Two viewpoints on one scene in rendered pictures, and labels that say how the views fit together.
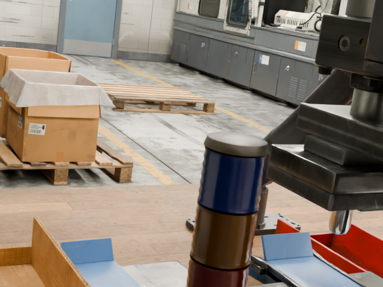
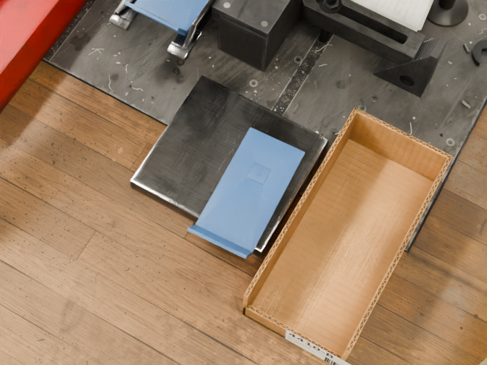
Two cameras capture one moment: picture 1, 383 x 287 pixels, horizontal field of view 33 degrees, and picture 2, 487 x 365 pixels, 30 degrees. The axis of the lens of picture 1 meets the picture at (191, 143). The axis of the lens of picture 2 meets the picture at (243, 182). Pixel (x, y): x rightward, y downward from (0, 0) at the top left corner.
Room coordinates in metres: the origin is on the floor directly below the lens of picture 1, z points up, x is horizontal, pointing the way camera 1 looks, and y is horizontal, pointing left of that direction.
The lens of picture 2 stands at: (0.96, 0.40, 1.85)
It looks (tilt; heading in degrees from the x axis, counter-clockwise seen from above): 66 degrees down; 235
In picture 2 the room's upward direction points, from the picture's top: 4 degrees clockwise
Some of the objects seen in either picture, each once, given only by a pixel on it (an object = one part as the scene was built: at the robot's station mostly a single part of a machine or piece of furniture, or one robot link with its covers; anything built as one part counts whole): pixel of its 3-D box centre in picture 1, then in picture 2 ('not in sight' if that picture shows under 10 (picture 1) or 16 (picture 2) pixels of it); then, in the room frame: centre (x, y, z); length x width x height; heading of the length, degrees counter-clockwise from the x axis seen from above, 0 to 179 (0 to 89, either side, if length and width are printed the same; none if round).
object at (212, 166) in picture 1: (232, 176); not in sight; (0.38, -0.03, 1.17); 0.04 x 0.04 x 0.03
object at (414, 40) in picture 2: not in sight; (358, 30); (0.52, -0.03, 0.95); 0.15 x 0.03 x 0.10; 120
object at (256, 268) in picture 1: (267, 271); (192, 31); (0.70, -0.11, 0.98); 0.07 x 0.02 x 0.01; 30
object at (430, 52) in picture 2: not in sight; (409, 57); (0.48, 0.03, 0.95); 0.06 x 0.03 x 0.09; 120
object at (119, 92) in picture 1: (149, 97); not in sight; (7.44, 0.55, 0.07); 1.20 x 1.00 x 0.14; 118
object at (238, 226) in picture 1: (224, 230); not in sight; (0.38, -0.03, 1.14); 0.04 x 0.04 x 0.03
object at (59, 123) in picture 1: (53, 114); not in sight; (4.21, 0.93, 0.40); 0.66 x 0.62 x 0.50; 27
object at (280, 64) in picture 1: (271, 60); not in sight; (9.96, -1.04, 0.49); 5.51 x 1.02 x 0.97; 26
